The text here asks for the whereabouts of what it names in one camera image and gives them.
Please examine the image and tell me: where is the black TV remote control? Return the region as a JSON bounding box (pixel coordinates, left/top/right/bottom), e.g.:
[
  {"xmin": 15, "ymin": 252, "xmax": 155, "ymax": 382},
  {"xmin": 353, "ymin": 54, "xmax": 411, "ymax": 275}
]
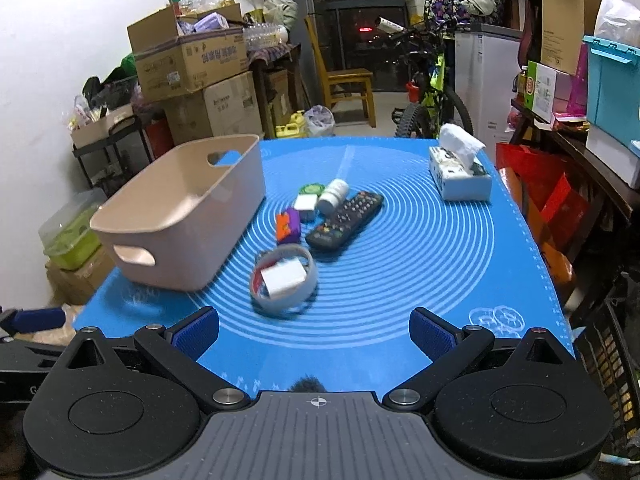
[{"xmin": 305, "ymin": 191, "xmax": 384, "ymax": 252}]

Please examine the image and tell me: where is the black metal shelf rack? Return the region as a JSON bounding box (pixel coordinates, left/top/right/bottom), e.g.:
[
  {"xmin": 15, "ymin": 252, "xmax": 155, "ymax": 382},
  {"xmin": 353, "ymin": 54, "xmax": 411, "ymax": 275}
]
[{"xmin": 72, "ymin": 115, "xmax": 154, "ymax": 188}]

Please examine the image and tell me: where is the white pill bottle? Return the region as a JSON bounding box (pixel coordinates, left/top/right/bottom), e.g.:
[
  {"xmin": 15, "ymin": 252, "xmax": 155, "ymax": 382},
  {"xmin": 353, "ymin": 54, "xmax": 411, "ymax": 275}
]
[{"xmin": 317, "ymin": 179, "xmax": 349, "ymax": 217}]

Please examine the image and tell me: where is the white USB charger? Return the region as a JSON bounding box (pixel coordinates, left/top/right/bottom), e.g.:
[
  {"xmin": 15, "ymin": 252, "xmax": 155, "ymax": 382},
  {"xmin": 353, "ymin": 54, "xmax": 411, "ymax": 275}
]
[{"xmin": 294, "ymin": 193, "xmax": 318, "ymax": 223}]

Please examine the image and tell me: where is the wooden chair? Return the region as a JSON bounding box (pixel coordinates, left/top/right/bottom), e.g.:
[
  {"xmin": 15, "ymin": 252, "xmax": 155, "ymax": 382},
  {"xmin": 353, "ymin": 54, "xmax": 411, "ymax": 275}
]
[{"xmin": 304, "ymin": 15, "xmax": 376, "ymax": 128}]

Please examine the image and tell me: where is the brown taped cardboard box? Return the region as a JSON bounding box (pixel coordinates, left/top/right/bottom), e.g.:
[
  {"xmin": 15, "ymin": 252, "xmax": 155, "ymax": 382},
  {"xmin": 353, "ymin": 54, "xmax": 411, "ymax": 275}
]
[{"xmin": 44, "ymin": 247, "xmax": 115, "ymax": 306}]

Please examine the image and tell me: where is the blue silicone baking mat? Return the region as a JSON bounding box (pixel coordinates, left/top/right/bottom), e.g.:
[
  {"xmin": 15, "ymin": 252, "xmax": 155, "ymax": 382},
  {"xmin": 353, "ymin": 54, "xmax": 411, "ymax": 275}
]
[{"xmin": 75, "ymin": 136, "xmax": 572, "ymax": 394}]

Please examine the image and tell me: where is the green black bicycle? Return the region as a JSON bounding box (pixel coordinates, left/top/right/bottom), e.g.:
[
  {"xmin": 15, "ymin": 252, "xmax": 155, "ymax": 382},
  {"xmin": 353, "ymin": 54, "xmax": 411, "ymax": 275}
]
[{"xmin": 375, "ymin": 16, "xmax": 474, "ymax": 139}]

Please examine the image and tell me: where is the green clear plastic container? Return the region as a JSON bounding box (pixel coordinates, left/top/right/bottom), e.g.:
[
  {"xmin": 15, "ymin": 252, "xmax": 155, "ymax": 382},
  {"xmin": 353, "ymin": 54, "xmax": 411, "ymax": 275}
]
[{"xmin": 38, "ymin": 188, "xmax": 106, "ymax": 271}]

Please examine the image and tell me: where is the beige plastic storage bin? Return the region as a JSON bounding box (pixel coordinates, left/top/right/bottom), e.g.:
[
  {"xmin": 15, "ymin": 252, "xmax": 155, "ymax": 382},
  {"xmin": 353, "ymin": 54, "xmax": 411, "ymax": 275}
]
[{"xmin": 90, "ymin": 134, "xmax": 266, "ymax": 292}]

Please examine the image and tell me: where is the orange purple plastic toy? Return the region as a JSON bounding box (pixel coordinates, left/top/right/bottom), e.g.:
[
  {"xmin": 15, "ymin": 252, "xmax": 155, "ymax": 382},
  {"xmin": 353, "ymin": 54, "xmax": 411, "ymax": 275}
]
[{"xmin": 276, "ymin": 207, "xmax": 302, "ymax": 245}]

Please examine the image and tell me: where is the large cardboard box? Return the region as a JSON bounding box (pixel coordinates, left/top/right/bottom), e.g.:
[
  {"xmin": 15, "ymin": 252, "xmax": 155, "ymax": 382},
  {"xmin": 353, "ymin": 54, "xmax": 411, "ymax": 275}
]
[{"xmin": 163, "ymin": 72, "xmax": 264, "ymax": 145}]

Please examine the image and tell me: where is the white tissue pack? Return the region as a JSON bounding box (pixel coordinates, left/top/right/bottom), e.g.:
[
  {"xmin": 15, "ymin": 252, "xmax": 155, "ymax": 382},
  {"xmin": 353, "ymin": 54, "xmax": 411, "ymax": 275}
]
[{"xmin": 428, "ymin": 124, "xmax": 492, "ymax": 203}]

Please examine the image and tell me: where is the white chest freezer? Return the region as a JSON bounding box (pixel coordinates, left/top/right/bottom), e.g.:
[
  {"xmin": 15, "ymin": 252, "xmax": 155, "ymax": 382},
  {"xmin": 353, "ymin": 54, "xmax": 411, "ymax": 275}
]
[{"xmin": 454, "ymin": 24, "xmax": 521, "ymax": 162}]

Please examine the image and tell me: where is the white plastic bag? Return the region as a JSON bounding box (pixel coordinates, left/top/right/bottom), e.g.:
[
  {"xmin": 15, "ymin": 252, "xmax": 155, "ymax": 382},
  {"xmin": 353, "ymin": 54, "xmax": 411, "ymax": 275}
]
[{"xmin": 304, "ymin": 105, "xmax": 335, "ymax": 138}]

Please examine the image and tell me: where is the teal plastic crate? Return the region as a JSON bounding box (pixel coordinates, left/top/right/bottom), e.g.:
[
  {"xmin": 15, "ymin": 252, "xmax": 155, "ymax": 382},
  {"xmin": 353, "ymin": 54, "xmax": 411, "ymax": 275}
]
[{"xmin": 584, "ymin": 36, "xmax": 640, "ymax": 148}]

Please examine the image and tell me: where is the clear tape roll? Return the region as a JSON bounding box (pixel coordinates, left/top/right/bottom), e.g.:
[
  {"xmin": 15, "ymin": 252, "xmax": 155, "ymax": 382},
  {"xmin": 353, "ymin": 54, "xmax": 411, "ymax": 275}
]
[{"xmin": 248, "ymin": 244, "xmax": 319, "ymax": 314}]

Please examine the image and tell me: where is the green round ointment tin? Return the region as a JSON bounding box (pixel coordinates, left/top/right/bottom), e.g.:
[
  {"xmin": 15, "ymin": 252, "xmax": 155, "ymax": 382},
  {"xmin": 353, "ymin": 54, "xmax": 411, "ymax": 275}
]
[{"xmin": 298, "ymin": 183, "xmax": 324, "ymax": 196}]

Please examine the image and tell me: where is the yellow oil jug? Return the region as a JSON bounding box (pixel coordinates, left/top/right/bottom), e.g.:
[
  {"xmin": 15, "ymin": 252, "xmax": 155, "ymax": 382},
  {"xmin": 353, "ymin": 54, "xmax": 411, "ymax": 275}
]
[{"xmin": 276, "ymin": 110, "xmax": 308, "ymax": 139}]

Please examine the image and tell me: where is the open cardboard box top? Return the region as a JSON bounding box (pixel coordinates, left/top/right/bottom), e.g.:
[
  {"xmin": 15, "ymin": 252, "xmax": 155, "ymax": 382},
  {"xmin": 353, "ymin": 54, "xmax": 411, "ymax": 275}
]
[{"xmin": 127, "ymin": 6, "xmax": 248, "ymax": 102}]

